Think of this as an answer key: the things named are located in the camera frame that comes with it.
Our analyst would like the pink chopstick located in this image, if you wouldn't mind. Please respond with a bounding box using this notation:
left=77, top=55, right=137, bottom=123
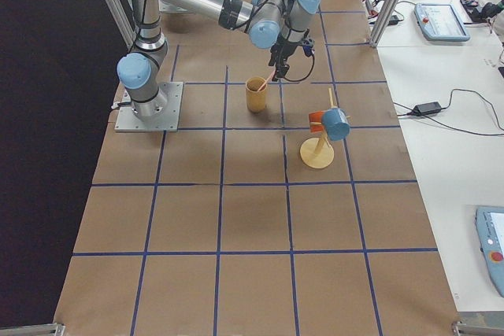
left=256, top=69, right=276, bottom=92

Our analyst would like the tan bamboo cup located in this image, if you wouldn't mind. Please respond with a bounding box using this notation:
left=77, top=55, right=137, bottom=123
left=246, top=76, right=267, bottom=113

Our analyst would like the blue mug on stand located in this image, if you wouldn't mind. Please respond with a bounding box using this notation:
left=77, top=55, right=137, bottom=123
left=321, top=108, right=350, bottom=141

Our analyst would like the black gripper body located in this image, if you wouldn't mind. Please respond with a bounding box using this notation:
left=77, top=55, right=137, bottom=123
left=269, top=35, right=314, bottom=66

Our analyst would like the wooden cup tree stand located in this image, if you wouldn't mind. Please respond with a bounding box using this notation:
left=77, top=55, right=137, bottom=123
left=300, top=87, right=338, bottom=169

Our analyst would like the orange mug on stand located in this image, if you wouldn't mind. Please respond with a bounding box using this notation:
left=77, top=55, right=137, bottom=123
left=309, top=111, right=325, bottom=133

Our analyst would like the black power adapter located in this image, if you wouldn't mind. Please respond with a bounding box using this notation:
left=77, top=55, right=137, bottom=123
left=411, top=102, right=443, bottom=116

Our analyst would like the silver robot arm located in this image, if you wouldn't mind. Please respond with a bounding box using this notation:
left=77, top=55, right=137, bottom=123
left=117, top=0, right=321, bottom=120

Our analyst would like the blue teach pendant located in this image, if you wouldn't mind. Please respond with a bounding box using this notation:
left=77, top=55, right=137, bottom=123
left=476, top=206, right=504, bottom=297
left=414, top=3, right=470, bottom=42

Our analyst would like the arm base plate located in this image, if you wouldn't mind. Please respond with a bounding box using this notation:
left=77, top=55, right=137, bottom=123
left=115, top=82, right=183, bottom=132

